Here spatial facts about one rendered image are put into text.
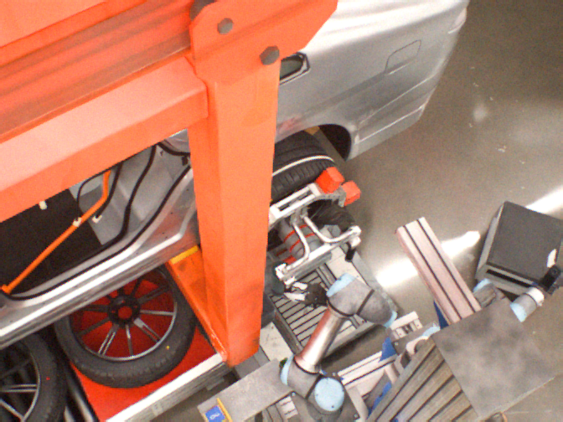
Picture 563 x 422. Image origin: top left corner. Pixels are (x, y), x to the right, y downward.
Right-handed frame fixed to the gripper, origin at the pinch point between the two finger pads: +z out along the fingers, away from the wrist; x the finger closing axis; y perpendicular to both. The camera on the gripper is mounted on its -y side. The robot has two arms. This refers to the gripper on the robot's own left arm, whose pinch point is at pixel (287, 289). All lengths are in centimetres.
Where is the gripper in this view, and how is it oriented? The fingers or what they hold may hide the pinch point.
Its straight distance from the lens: 346.3
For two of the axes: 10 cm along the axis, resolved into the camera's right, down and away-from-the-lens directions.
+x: 2.1, -8.8, 4.3
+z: -9.8, -2.1, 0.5
